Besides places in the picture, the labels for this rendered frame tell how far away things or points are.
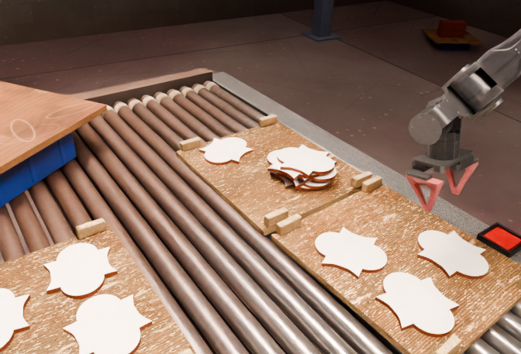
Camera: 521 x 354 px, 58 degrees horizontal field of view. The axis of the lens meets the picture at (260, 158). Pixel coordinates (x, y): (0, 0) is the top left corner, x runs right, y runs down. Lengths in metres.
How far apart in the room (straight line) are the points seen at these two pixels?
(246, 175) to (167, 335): 0.51
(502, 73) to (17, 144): 1.02
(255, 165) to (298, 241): 0.31
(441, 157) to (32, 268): 0.80
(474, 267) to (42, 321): 0.80
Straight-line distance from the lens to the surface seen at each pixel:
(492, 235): 1.17
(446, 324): 0.91
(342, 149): 1.39
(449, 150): 0.93
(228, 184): 1.17
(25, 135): 1.27
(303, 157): 1.18
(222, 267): 0.98
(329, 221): 1.07
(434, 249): 1.05
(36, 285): 0.99
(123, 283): 0.95
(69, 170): 1.34
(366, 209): 1.13
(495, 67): 0.87
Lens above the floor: 1.60
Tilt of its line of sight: 31 degrees down
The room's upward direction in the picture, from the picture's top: 2 degrees clockwise
